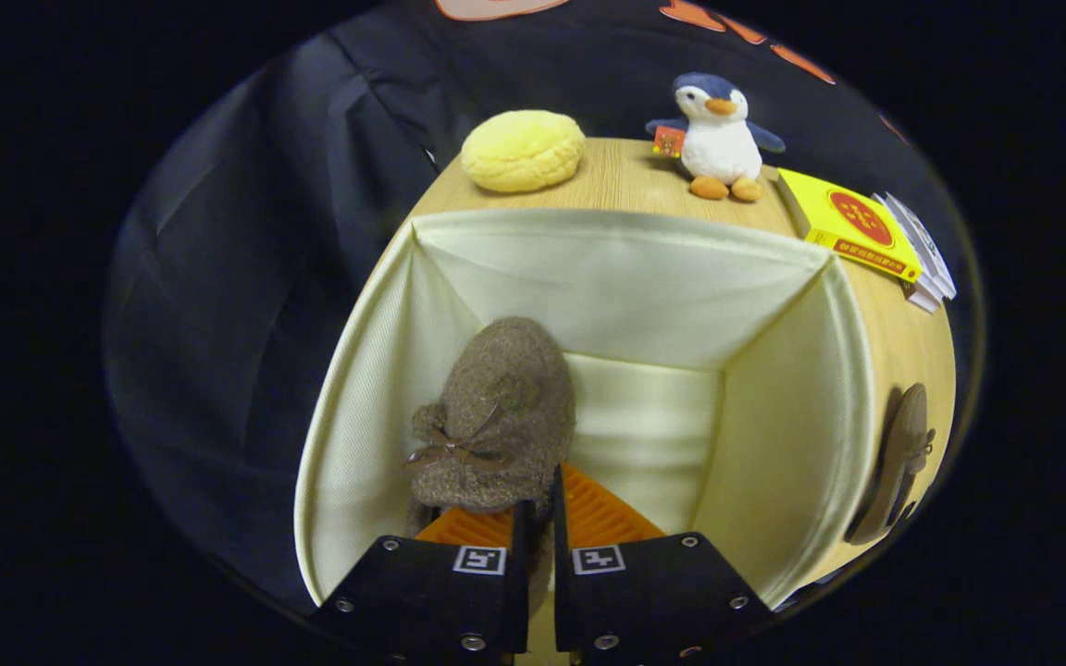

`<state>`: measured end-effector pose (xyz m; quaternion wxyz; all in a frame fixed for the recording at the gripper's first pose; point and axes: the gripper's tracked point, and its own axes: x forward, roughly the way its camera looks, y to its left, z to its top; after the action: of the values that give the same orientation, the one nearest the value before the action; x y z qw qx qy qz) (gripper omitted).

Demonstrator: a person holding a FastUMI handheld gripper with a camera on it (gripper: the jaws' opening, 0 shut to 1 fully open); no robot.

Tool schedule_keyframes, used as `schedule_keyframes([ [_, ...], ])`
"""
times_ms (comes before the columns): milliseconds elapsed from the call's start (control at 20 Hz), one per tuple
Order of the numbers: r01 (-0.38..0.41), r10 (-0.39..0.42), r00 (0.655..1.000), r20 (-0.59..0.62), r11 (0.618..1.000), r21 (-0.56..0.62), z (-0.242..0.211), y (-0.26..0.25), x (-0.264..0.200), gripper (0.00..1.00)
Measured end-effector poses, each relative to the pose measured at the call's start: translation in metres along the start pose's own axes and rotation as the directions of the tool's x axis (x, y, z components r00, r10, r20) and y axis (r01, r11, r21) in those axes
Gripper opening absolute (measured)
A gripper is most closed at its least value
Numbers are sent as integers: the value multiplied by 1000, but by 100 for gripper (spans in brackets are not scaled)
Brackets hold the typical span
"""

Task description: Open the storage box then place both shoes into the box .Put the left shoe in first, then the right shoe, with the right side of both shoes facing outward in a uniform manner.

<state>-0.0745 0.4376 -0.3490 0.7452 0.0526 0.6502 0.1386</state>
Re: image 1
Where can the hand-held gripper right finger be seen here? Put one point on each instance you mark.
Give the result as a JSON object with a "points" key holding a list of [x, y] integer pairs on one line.
{"points": [[559, 573]]}

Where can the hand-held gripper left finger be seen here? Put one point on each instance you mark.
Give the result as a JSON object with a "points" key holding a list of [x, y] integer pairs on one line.
{"points": [[519, 583]]}

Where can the brown felt shoe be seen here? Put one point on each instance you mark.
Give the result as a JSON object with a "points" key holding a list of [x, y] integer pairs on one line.
{"points": [[903, 453], [496, 407]]}

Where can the cream fabric storage box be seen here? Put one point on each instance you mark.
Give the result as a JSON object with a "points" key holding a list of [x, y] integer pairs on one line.
{"points": [[625, 277]]}

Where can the black backdrop cloth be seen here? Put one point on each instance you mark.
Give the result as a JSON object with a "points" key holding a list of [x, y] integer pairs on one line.
{"points": [[246, 277]]}

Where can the yellow bread plush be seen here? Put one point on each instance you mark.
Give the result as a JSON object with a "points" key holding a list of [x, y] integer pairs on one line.
{"points": [[522, 150]]}

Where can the yellow book with red circle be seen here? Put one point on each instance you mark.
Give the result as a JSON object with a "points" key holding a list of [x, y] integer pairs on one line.
{"points": [[852, 222]]}

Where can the blue and white penguin plush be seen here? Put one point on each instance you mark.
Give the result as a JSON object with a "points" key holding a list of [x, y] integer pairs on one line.
{"points": [[720, 139]]}

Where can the white illustrated book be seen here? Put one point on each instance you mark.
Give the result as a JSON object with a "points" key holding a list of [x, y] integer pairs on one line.
{"points": [[922, 245]]}

